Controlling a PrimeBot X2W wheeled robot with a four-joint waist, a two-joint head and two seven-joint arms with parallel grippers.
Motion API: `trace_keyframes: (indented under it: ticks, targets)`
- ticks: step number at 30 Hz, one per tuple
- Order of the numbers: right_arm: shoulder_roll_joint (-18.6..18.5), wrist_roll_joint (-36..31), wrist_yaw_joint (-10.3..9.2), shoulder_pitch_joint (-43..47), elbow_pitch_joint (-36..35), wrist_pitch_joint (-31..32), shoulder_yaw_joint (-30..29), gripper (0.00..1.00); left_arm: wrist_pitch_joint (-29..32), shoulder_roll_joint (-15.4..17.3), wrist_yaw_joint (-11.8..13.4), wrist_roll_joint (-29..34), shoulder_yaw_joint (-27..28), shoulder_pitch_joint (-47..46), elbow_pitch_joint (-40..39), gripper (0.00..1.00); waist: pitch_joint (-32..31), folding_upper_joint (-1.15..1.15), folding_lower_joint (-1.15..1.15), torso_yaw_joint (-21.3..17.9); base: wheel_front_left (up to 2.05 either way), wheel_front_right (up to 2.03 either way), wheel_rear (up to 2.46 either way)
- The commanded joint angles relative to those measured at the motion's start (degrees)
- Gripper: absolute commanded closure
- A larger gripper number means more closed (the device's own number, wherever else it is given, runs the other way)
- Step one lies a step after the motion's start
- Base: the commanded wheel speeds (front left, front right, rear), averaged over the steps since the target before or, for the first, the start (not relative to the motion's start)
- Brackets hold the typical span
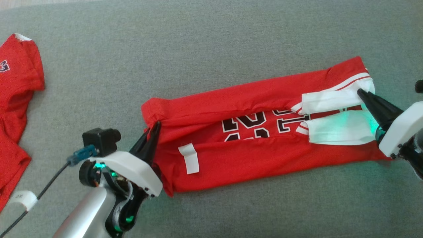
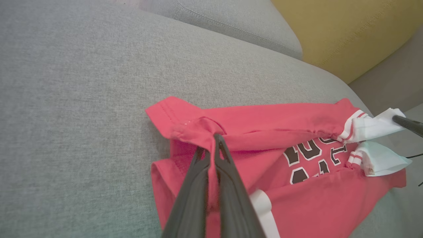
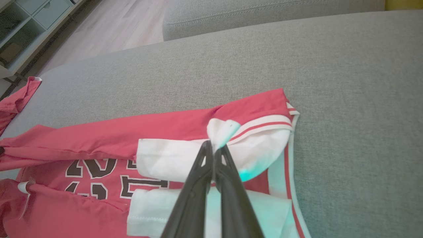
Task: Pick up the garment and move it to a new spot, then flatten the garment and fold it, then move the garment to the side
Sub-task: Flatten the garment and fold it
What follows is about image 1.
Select white cable label tag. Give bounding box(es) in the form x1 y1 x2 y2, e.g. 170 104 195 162
8 191 38 211

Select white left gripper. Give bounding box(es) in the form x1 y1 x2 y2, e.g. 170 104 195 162
89 121 163 198

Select red shorts with white stripe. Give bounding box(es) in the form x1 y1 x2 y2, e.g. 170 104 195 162
0 33 45 212

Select red Bulls 23 jersey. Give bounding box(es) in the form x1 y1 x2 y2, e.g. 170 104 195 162
141 56 392 198

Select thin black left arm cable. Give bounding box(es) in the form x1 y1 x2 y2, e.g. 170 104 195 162
0 160 71 237

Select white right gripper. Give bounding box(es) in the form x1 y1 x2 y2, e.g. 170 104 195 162
357 88 423 158

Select blue left camera connector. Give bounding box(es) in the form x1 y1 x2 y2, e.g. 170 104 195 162
67 145 99 166

